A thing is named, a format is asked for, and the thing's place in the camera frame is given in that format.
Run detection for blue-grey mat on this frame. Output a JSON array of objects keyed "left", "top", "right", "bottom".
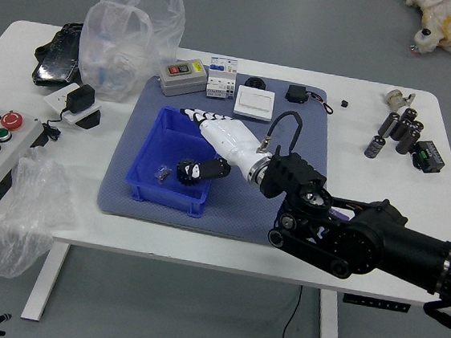
[{"left": 93, "top": 59, "right": 336, "bottom": 255}]

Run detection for white table leg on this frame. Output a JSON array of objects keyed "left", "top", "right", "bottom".
[
  {"left": 315, "top": 290, "right": 349, "bottom": 338},
  {"left": 20, "top": 239, "right": 71, "bottom": 324}
]

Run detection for small metal screw part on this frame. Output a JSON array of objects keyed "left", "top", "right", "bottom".
[{"left": 152, "top": 162, "right": 172, "bottom": 182}]

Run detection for black plastic tray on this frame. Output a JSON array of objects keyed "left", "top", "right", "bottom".
[{"left": 30, "top": 18, "right": 91, "bottom": 90}]

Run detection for black adapter cord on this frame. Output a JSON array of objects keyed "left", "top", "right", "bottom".
[{"left": 41, "top": 107, "right": 70, "bottom": 143}]

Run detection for red-black wire with loop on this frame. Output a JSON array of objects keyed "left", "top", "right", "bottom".
[{"left": 304, "top": 91, "right": 336, "bottom": 116}]

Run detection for white circuit breaker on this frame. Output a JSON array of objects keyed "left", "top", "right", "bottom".
[{"left": 204, "top": 54, "right": 241, "bottom": 102}]

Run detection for black round knob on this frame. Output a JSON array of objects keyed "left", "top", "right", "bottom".
[{"left": 244, "top": 75, "right": 267, "bottom": 92}]

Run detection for big black gear nut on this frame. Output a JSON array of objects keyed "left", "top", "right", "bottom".
[{"left": 174, "top": 157, "right": 205, "bottom": 188}]

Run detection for black hanging cable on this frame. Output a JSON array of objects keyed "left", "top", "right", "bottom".
[{"left": 279, "top": 283, "right": 304, "bottom": 338}]

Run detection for white socket plate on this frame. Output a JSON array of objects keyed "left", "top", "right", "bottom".
[{"left": 39, "top": 79, "right": 104, "bottom": 128}]

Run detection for large clear plastic bag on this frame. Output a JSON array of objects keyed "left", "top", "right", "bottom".
[{"left": 73, "top": 0, "right": 189, "bottom": 111}]

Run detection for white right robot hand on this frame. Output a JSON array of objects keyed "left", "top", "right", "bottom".
[{"left": 173, "top": 106, "right": 276, "bottom": 190}]

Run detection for black power adapter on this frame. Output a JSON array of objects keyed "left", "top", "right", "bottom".
[{"left": 63, "top": 81, "right": 98, "bottom": 118}]

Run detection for blue plastic box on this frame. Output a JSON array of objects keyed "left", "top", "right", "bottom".
[{"left": 123, "top": 102, "right": 235, "bottom": 222}]

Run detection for grey two-button switch box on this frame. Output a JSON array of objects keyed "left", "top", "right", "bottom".
[{"left": 155, "top": 55, "right": 210, "bottom": 101}]

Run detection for black block under plate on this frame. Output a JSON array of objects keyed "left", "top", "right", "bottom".
[{"left": 74, "top": 107, "right": 104, "bottom": 132}]

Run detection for black module with green terminals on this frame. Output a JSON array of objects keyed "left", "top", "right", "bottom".
[{"left": 410, "top": 139, "right": 448, "bottom": 175}]

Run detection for crumpled clear plastic bag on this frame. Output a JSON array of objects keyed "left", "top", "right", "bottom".
[{"left": 0, "top": 141, "right": 87, "bottom": 286}]

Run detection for small black module box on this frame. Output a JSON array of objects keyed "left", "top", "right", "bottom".
[{"left": 283, "top": 83, "right": 310, "bottom": 105}]

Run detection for white wall switch panel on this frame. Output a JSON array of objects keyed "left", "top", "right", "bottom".
[{"left": 232, "top": 83, "right": 278, "bottom": 123}]

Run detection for black table control panel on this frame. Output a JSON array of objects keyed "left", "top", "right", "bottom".
[{"left": 342, "top": 294, "right": 412, "bottom": 315}]

